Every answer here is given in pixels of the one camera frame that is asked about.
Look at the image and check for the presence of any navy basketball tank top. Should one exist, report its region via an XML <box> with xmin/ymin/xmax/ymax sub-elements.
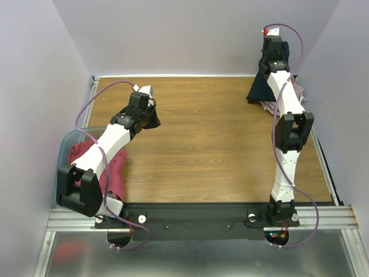
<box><xmin>246</xmin><ymin>41</ymin><xmax>289</xmax><ymax>103</ymax></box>

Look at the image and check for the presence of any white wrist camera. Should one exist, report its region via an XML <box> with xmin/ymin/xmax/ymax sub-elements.
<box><xmin>138</xmin><ymin>85</ymin><xmax>153</xmax><ymax>96</ymax></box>
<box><xmin>263</xmin><ymin>26</ymin><xmax>280</xmax><ymax>36</ymax></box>

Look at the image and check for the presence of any folded pink tank top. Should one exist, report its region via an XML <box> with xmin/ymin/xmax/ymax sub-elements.
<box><xmin>261</xmin><ymin>81</ymin><xmax>305</xmax><ymax>117</ymax></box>

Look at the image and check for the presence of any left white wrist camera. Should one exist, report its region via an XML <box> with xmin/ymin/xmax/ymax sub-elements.
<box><xmin>138</xmin><ymin>85</ymin><xmax>153</xmax><ymax>96</ymax></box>

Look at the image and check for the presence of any maroon red tank top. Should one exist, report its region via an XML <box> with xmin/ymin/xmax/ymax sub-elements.
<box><xmin>68</xmin><ymin>140</ymin><xmax>127</xmax><ymax>200</ymax></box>

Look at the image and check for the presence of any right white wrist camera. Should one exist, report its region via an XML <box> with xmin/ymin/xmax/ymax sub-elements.
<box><xmin>263</xmin><ymin>26</ymin><xmax>280</xmax><ymax>36</ymax></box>

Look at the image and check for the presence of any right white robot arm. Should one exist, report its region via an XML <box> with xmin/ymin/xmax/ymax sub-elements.
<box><xmin>259</xmin><ymin>34</ymin><xmax>314</xmax><ymax>225</ymax></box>

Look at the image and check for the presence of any blue plastic bin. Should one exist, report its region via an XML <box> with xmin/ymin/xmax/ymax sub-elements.
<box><xmin>55</xmin><ymin>128</ymin><xmax>105</xmax><ymax>205</ymax></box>

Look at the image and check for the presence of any striped white folded tank top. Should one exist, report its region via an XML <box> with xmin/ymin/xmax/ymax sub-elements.
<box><xmin>261</xmin><ymin>95</ymin><xmax>307</xmax><ymax>112</ymax></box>

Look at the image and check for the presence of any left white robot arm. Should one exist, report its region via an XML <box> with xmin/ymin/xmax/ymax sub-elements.
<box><xmin>56</xmin><ymin>85</ymin><xmax>160</xmax><ymax>227</ymax></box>

